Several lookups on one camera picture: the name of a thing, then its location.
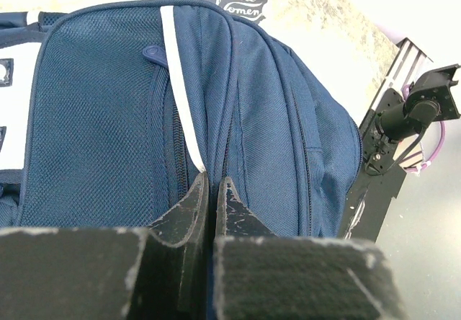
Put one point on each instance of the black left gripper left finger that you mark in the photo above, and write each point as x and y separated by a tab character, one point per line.
171	281

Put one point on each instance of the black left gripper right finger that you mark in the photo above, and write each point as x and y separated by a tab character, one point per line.
258	275

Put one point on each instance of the navy blue student backpack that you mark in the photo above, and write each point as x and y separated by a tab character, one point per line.
109	113

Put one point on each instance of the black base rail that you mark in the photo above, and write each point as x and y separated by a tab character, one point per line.
370	196

